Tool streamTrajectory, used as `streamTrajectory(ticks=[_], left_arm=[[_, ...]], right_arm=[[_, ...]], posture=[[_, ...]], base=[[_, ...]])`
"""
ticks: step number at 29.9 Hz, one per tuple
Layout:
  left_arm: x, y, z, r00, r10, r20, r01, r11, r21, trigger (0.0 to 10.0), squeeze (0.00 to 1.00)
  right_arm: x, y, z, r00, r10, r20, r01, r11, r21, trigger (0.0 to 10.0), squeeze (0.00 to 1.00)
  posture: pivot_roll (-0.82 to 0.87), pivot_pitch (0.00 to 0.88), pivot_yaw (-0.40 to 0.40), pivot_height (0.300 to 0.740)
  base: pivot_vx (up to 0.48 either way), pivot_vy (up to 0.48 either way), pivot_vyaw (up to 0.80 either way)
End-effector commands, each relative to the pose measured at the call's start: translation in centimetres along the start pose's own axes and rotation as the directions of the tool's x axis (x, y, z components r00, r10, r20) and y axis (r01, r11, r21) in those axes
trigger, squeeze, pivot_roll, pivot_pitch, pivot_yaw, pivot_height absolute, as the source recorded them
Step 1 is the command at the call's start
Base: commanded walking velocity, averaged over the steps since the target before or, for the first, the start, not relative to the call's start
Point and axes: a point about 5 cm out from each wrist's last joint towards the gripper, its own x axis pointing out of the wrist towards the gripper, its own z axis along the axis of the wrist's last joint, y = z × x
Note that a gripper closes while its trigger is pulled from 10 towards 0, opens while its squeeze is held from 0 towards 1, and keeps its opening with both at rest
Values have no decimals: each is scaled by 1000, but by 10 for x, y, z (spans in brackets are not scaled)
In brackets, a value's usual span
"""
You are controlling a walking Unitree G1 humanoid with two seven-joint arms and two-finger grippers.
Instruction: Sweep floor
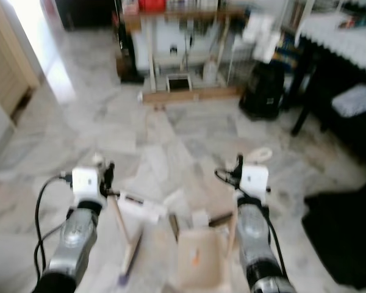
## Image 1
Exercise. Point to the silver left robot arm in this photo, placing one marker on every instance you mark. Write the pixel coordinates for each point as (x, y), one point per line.
(73, 244)

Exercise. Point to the black floor mat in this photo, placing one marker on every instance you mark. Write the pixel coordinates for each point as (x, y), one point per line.
(341, 238)

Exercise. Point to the flat white carton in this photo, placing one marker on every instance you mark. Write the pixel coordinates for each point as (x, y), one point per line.
(140, 207)

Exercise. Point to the black bag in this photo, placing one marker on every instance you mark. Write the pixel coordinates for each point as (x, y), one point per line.
(263, 91)

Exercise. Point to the small brown dumbbell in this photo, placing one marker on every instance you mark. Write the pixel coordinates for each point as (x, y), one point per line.
(158, 107)

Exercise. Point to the long brown cardboard box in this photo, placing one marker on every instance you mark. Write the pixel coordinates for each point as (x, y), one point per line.
(189, 94)

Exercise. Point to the black table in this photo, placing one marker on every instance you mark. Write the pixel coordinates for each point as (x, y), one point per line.
(308, 104)

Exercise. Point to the white plastic jug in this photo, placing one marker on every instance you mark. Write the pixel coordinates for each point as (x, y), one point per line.
(210, 72)

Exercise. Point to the white foam pieces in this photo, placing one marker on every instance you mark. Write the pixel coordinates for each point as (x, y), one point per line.
(262, 36)

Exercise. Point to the grey seat cushion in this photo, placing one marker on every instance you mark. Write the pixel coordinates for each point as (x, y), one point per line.
(355, 99)

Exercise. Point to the tan wooden door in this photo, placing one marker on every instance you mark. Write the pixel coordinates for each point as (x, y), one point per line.
(9, 61)

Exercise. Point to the white lace tablecloth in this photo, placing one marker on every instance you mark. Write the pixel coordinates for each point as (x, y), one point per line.
(338, 43)

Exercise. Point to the white sewing table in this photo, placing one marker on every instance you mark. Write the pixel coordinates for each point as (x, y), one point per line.
(183, 13)

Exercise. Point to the red box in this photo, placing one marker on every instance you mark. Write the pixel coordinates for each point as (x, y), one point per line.
(151, 5)

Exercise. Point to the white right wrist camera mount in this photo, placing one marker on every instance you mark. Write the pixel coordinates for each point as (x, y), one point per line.
(255, 178)

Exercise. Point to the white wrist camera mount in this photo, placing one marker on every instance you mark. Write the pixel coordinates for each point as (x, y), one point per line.
(87, 182)
(255, 178)

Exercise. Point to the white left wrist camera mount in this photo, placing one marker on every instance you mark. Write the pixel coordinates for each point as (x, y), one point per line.
(87, 182)

